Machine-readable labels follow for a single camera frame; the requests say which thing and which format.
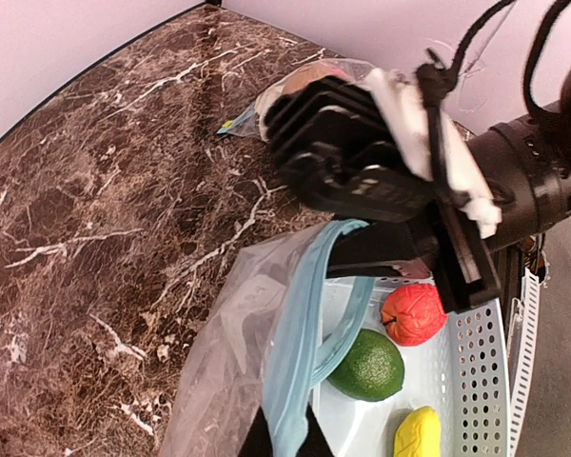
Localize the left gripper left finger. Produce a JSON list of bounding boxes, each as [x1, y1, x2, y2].
[[238, 407, 273, 457]]

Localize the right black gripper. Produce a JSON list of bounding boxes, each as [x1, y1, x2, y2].
[[327, 202, 501, 312]]

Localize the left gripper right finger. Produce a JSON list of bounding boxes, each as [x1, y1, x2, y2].
[[295, 403, 334, 457]]

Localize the red raspberry toy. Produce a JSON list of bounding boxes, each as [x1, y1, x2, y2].
[[381, 284, 448, 347]]

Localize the clear zip bag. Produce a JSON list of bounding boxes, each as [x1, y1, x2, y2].
[[160, 219, 374, 456], [217, 58, 375, 143]]

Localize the green round fruit toy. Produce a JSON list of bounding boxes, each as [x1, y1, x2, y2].
[[328, 328, 405, 402]]

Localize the light blue plastic basket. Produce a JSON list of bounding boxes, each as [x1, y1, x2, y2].
[[308, 275, 513, 457]]

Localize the clear zip top bag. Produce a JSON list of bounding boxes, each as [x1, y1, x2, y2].
[[217, 58, 375, 143]]

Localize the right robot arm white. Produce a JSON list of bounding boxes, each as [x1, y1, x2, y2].
[[327, 1, 571, 311]]

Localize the yellow corn toy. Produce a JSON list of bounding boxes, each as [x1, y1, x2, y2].
[[393, 406, 442, 457]]

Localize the grey slotted cable duct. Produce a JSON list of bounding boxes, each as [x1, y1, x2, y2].
[[507, 268, 541, 456]]

